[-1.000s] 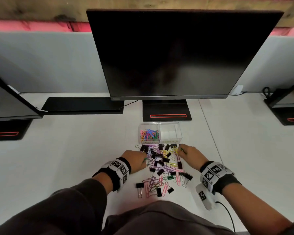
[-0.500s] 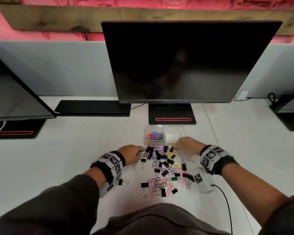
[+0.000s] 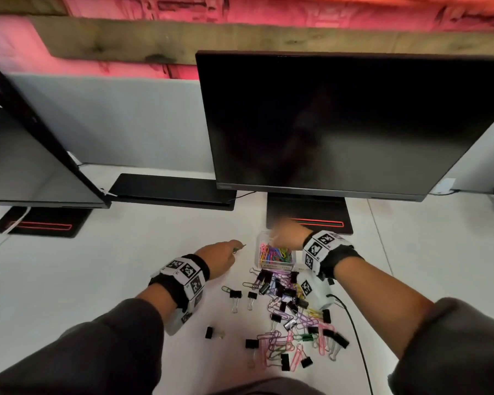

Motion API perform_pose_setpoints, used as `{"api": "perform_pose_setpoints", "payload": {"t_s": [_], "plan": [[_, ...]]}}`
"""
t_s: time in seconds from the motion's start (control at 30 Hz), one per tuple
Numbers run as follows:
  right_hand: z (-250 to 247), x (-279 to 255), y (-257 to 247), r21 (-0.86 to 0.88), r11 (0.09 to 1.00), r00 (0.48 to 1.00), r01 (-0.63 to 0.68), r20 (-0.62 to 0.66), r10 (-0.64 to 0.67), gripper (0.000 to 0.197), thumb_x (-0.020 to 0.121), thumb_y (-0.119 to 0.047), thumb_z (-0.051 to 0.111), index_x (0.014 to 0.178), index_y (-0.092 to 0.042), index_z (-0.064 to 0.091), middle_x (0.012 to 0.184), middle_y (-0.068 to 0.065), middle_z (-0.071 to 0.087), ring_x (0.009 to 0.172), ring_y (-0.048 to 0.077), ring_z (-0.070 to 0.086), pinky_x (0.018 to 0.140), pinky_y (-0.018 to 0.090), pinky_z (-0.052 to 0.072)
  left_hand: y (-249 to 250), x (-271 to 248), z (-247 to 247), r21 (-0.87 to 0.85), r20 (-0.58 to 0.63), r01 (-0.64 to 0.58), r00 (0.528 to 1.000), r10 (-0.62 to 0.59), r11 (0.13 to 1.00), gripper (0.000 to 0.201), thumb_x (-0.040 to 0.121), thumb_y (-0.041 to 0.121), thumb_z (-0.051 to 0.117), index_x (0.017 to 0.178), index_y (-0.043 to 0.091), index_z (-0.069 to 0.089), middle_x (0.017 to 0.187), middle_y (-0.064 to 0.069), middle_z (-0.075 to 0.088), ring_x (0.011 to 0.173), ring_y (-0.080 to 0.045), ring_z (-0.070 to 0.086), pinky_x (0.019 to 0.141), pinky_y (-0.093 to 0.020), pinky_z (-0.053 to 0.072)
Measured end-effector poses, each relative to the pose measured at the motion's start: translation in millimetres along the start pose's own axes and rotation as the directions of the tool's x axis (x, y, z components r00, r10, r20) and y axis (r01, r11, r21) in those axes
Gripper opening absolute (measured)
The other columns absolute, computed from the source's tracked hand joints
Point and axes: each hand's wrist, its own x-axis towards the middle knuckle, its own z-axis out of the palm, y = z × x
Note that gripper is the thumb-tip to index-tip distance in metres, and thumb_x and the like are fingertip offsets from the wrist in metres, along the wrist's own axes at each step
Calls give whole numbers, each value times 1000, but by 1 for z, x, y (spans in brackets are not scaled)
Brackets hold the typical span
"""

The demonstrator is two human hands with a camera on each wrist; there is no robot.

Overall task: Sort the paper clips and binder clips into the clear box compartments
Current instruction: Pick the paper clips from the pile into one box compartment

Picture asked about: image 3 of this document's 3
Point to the person's left hand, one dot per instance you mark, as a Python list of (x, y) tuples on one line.
[(218, 259)]

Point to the person's right hand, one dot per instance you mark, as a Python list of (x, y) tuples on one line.
[(290, 235)]

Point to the person's right fingers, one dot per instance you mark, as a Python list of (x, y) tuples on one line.
[(279, 229)]

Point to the person's left fingers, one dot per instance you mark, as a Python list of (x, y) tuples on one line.
[(234, 247)]

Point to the green paper clip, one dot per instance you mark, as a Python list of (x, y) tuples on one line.
[(239, 248)]

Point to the person's left forearm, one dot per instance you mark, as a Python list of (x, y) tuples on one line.
[(107, 345)]

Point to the person's right forearm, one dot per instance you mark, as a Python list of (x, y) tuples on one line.
[(395, 312)]

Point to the bunch of colourful paper clips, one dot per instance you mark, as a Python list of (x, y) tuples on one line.
[(273, 255)]

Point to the clear plastic clip box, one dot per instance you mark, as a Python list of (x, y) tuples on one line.
[(267, 265)]

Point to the black monitor stand base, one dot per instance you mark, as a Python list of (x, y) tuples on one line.
[(313, 209), (41, 222)]

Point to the black binder clip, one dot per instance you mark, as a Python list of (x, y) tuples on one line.
[(252, 344), (209, 332), (234, 294), (252, 296)]

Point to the flat black desktop device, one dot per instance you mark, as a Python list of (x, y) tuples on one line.
[(173, 191)]

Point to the pile of mixed clips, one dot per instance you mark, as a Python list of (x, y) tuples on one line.
[(290, 312)]

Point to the large black monitor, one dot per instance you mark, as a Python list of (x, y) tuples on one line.
[(345, 123)]

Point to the person's lap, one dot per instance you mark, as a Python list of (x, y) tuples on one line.
[(267, 387)]

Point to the grey desk partition panel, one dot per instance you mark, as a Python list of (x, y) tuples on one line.
[(119, 119)]

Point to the wooden beam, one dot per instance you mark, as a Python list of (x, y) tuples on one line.
[(247, 43)]

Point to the tilted black monitor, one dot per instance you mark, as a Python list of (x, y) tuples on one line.
[(20, 160)]

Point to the right wrist camera with markers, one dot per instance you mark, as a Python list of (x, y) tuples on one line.
[(319, 255)]

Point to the wrist camera with markers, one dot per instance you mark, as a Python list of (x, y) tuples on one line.
[(319, 255), (186, 279)]

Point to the left wrist camera with markers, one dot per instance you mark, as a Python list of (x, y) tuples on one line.
[(186, 279)]

